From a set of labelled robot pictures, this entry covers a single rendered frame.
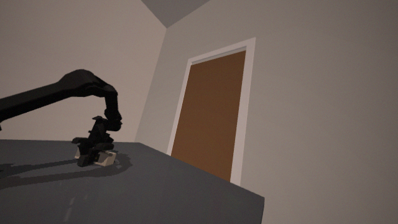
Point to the black two-prong plug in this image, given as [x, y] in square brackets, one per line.
[83, 160]

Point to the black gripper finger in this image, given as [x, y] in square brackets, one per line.
[92, 154]
[84, 150]

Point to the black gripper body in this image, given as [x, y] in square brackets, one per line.
[96, 139]

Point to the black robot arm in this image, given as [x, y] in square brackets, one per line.
[78, 83]

